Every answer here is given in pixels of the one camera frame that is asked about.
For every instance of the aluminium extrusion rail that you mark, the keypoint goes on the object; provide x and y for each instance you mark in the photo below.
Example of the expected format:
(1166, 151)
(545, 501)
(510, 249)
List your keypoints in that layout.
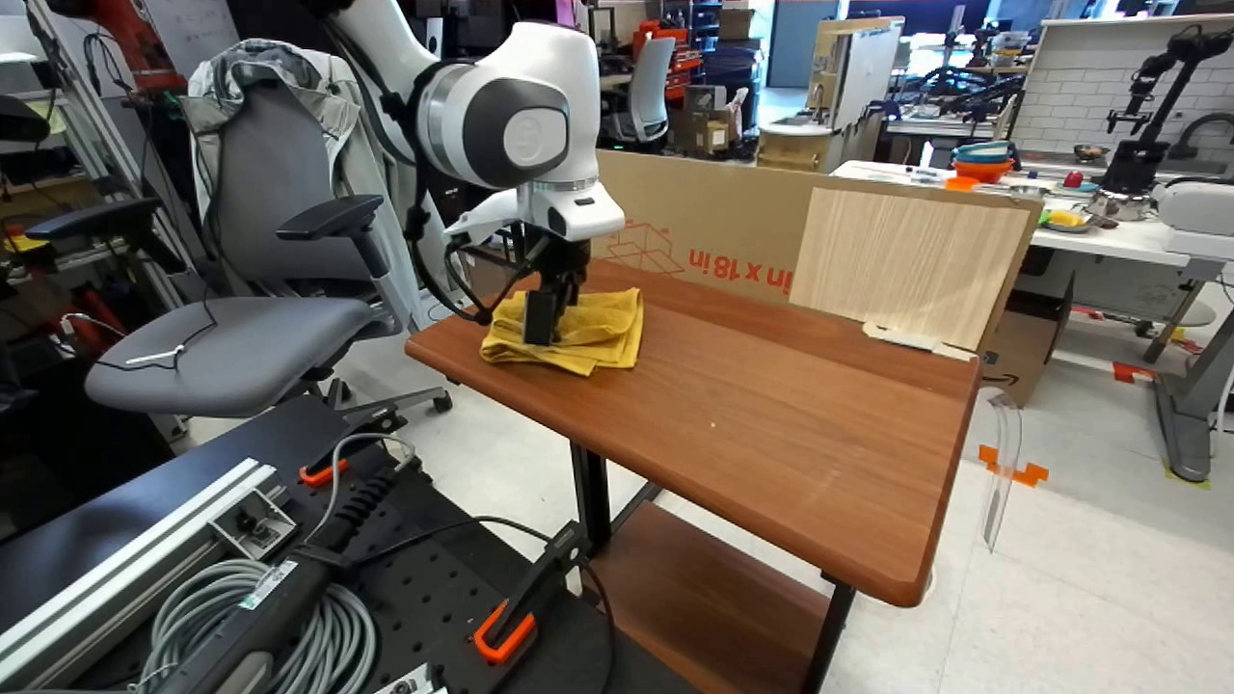
(84, 623)

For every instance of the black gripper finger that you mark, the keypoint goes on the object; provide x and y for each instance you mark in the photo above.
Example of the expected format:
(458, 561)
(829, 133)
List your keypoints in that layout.
(543, 319)

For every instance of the yellow towel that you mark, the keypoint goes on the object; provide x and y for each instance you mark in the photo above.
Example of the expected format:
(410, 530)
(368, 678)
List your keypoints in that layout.
(597, 332)

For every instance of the large cardboard box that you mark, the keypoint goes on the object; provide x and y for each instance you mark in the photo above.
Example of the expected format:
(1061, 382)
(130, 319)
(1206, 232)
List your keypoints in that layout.
(707, 220)

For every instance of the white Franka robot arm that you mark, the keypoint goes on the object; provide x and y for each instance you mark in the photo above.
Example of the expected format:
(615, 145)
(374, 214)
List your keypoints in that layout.
(523, 123)

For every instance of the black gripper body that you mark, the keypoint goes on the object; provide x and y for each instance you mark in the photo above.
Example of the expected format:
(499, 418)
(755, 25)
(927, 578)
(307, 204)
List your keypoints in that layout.
(562, 269)

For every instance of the wooden table with black legs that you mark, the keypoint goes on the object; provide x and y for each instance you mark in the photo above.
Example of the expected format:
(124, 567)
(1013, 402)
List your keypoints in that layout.
(751, 475)

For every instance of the black orange clamp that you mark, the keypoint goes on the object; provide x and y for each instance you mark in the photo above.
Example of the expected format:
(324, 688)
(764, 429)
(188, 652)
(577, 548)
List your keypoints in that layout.
(510, 626)
(352, 452)

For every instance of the light wooden panel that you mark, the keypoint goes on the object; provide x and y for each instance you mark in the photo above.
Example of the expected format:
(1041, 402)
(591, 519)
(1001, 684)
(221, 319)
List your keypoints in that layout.
(912, 269)

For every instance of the white desk with clutter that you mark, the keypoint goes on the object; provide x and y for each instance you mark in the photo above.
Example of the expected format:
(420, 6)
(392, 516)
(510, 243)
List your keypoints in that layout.
(1136, 251)

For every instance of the black mounting table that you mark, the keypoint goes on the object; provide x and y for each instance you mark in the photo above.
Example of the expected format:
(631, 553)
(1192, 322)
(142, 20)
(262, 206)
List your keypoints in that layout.
(381, 584)

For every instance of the grey chair with jacket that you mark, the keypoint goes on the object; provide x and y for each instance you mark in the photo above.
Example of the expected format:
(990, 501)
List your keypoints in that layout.
(304, 206)

